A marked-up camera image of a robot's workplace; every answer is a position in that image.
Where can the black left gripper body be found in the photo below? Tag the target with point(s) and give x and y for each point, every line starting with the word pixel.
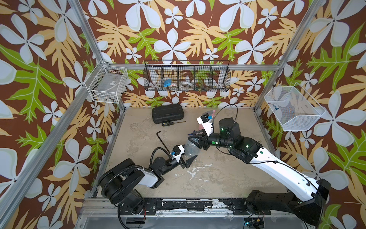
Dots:
pixel 172 165

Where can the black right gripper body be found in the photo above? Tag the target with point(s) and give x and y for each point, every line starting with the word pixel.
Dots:
pixel 206 144

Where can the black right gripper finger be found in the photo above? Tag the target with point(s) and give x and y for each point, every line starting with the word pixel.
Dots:
pixel 197 136
pixel 197 141

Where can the clear blue spray bottle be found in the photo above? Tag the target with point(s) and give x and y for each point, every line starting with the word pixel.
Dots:
pixel 191 149

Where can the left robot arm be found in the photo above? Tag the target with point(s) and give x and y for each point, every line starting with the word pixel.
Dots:
pixel 118 184

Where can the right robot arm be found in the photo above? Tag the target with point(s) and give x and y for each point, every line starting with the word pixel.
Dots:
pixel 306 197

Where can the black yellow screwdriver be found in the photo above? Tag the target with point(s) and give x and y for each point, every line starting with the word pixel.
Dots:
pixel 166 124

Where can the black hex key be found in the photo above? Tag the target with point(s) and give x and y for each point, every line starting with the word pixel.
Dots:
pixel 168 151

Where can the black plastic tool case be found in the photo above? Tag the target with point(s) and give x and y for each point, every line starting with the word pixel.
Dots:
pixel 167 113

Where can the white tape roll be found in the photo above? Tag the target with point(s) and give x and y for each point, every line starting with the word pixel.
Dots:
pixel 185 84

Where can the blue tape roll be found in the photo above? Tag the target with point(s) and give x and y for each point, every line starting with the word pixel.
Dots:
pixel 167 83

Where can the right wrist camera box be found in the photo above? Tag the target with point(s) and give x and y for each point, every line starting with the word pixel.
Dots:
pixel 207 121

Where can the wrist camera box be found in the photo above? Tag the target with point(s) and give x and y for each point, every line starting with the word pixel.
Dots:
pixel 207 121
pixel 177 152

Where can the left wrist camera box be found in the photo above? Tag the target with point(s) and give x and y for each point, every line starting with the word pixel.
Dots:
pixel 177 152

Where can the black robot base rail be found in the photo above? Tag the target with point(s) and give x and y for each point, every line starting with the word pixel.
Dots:
pixel 151 206

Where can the black wire wall basket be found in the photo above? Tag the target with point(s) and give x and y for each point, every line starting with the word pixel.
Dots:
pixel 205 75

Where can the white mesh wall basket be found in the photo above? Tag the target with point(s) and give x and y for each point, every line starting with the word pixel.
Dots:
pixel 294 108

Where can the white wire wall basket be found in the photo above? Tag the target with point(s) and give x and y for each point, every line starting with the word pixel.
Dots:
pixel 106 83

